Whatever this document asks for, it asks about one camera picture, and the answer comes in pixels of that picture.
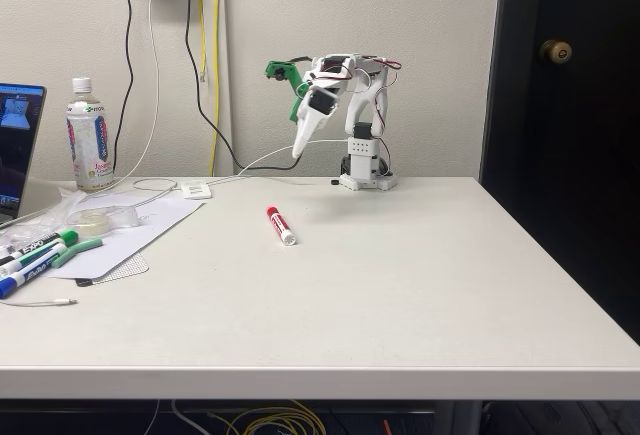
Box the red marker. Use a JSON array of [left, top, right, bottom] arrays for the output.
[[265, 205, 300, 248]]

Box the green cap Expo marker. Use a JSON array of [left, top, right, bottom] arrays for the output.
[[0, 229, 80, 262]]

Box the black cap Expo marker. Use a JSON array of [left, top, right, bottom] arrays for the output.
[[0, 242, 69, 279]]

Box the blue cap Expo marker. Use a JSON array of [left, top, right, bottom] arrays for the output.
[[0, 260, 54, 299]]

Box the white adapter hub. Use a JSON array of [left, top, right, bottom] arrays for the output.
[[179, 180, 213, 200]]

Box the white paper sheet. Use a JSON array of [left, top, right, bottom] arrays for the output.
[[47, 198, 206, 281]]

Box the clear plastic drink bottle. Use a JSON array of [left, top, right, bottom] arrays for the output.
[[65, 77, 116, 193]]

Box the clear tape dispenser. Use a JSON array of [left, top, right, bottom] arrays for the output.
[[67, 206, 142, 234]]

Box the white mesh mat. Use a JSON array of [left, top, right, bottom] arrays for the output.
[[74, 253, 150, 288]]

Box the brass door knob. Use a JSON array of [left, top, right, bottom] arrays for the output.
[[538, 39, 574, 65]]

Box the mint green plastic tool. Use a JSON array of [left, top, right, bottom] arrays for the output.
[[51, 237, 104, 270]]

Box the clear plastic bag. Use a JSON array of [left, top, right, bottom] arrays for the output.
[[0, 187, 89, 256]]

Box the dark door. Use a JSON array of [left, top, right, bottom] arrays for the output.
[[478, 0, 640, 346]]

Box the grey laptop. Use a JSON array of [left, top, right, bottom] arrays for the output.
[[0, 83, 48, 221]]

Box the grey table leg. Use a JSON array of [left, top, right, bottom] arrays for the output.
[[434, 399, 484, 435]]

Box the black camera cable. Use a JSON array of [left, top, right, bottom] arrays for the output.
[[182, 0, 314, 172]]

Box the thin yellow network cable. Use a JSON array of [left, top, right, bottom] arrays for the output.
[[194, 0, 208, 83]]

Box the black power cable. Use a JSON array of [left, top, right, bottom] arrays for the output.
[[110, 0, 136, 187]]

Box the white charger cable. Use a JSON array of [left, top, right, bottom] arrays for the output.
[[0, 0, 180, 230]]

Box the yellow cable bundle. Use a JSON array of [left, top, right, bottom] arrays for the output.
[[207, 402, 329, 435]]

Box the white lightning cable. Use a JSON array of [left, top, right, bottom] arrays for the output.
[[0, 297, 79, 308]]

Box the white cable under table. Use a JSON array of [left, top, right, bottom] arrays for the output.
[[171, 399, 206, 435]]

